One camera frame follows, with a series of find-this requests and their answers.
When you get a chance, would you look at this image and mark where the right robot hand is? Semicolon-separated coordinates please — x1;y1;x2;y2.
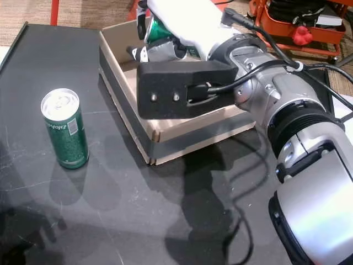
126;0;235;63

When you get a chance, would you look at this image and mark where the green soda can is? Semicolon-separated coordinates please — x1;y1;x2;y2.
143;17;201;59
40;88;90;169

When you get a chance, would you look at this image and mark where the cardboard box with grey tape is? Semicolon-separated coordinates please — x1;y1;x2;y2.
98;16;257;166

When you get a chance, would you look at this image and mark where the grey flat box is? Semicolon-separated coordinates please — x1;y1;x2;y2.
317;15;343;28

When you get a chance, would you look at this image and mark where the black bag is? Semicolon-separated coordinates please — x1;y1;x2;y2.
269;0;326;26

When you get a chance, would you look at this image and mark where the red rubber toy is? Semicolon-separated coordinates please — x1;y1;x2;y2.
292;26;314;45

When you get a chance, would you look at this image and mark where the orange metal cart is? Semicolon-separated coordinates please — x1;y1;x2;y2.
248;0;349;65

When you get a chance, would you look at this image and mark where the white sheet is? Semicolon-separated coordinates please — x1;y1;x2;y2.
0;45;11;67

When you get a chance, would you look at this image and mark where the thick black cable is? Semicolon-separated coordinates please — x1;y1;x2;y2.
222;7;353;111

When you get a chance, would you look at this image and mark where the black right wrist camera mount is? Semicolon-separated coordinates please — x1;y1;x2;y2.
137;60;238;120

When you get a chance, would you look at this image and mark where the thin black camera cable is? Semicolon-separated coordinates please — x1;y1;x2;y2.
187;65;300;102

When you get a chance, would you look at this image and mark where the red metal frame leg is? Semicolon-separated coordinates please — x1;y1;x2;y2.
50;0;60;26

